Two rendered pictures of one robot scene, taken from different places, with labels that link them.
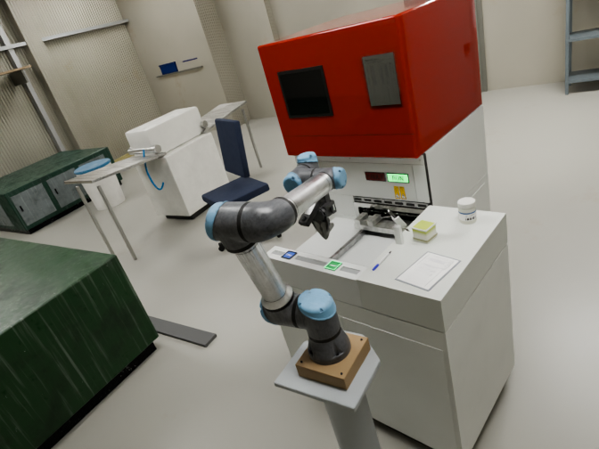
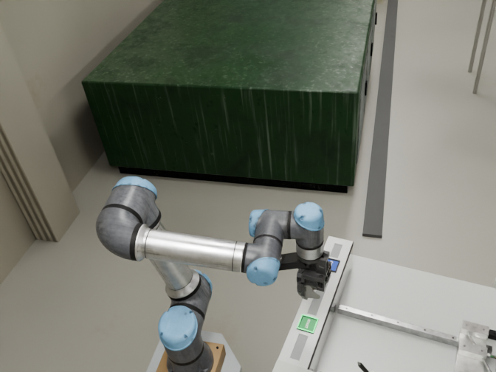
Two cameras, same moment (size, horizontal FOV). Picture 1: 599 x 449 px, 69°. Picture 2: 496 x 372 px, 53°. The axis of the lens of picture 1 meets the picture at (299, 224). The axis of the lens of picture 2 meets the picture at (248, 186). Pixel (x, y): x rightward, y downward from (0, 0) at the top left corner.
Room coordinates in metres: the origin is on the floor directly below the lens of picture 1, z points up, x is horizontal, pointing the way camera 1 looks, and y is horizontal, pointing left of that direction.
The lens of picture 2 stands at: (1.10, -0.91, 2.33)
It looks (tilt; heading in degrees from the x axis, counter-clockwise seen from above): 39 degrees down; 69
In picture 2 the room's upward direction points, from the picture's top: 7 degrees counter-clockwise
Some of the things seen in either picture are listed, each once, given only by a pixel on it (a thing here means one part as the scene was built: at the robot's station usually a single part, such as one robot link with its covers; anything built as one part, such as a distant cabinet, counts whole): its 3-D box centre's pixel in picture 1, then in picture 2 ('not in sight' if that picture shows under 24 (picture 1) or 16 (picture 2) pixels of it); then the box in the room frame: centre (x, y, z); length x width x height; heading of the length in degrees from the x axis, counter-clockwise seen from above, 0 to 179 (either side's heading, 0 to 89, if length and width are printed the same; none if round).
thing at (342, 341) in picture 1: (326, 338); (187, 354); (1.18, 0.02, 0.93); 0.15 x 0.15 x 0.10
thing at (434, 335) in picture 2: (346, 247); (410, 328); (1.89, -0.19, 0.84); 0.50 x 0.02 x 0.03; 131
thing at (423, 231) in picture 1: (424, 232); not in sight; (1.55, -0.49, 1.00); 0.07 x 0.07 x 0.07; 33
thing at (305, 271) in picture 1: (315, 273); (319, 306); (1.65, 0.00, 0.89); 0.55 x 0.09 x 0.14; 41
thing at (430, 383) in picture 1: (389, 328); not in sight; (1.71, -0.29, 0.41); 0.96 x 0.64 x 0.82; 41
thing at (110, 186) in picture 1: (102, 184); not in sight; (6.67, 2.75, 0.33); 0.56 x 0.54 x 0.66; 49
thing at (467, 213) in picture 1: (467, 210); not in sight; (1.59, -0.70, 1.01); 0.07 x 0.07 x 0.10
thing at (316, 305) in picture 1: (316, 312); (181, 331); (1.18, 0.03, 1.04); 0.13 x 0.12 x 0.14; 55
